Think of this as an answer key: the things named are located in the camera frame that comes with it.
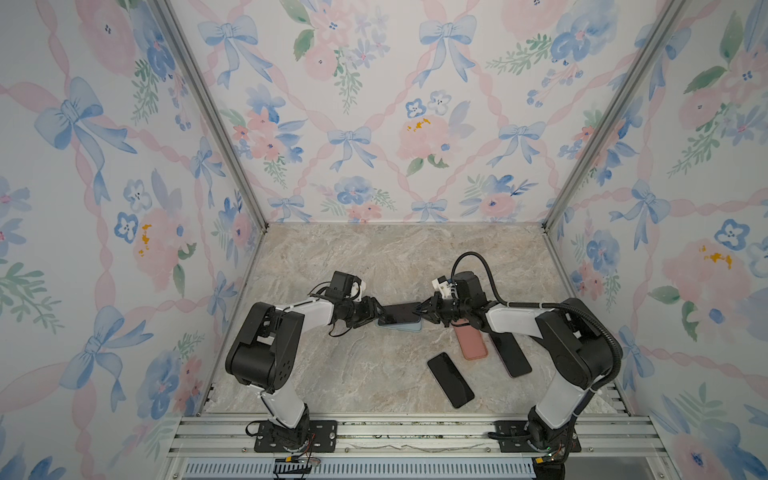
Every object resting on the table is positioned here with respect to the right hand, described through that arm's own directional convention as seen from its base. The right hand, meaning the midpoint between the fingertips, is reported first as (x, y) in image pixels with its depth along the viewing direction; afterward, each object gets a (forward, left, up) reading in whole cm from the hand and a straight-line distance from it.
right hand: (411, 309), depth 89 cm
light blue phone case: (-3, +2, -6) cm, 7 cm away
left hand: (+1, +9, -3) cm, 10 cm away
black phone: (-19, -11, -7) cm, 23 cm away
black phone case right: (-11, -28, -5) cm, 31 cm away
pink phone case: (-6, -18, -7) cm, 20 cm away
